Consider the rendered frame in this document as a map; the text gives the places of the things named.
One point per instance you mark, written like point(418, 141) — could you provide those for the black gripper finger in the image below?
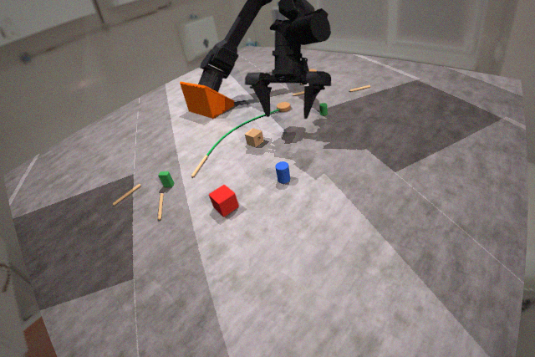
point(310, 93)
point(263, 94)

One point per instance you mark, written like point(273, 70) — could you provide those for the green cylinder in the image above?
point(323, 109)

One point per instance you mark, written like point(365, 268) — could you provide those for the round wooden button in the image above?
point(284, 106)

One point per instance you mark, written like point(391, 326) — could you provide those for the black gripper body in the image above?
point(288, 63)

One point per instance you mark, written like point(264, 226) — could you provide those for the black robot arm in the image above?
point(302, 26)

